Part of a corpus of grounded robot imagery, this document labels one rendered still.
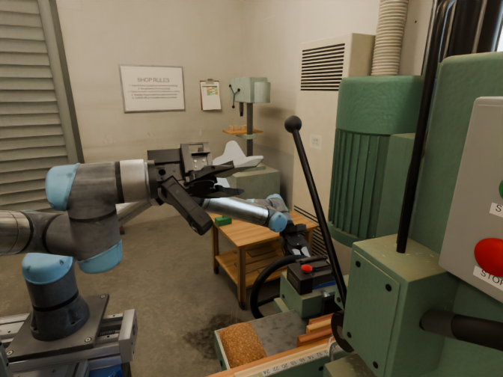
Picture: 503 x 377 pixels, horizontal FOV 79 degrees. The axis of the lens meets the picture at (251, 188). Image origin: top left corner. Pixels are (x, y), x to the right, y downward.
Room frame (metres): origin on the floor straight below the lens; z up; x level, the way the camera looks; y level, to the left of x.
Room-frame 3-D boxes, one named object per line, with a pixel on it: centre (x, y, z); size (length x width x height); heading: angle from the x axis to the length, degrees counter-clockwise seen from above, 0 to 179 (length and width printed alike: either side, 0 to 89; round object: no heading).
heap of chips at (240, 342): (0.57, 0.02, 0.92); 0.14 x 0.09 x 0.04; 20
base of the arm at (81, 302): (0.74, 0.57, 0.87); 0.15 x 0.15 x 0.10
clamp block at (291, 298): (0.75, -0.18, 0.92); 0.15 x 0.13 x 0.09; 110
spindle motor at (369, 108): (0.57, -0.25, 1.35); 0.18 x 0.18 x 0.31
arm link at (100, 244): (0.50, 0.29, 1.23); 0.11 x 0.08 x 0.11; 79
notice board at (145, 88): (3.32, 1.01, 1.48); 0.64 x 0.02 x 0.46; 118
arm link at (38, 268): (0.75, 0.57, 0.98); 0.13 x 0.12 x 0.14; 27
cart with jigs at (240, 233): (2.13, -0.06, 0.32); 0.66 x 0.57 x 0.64; 118
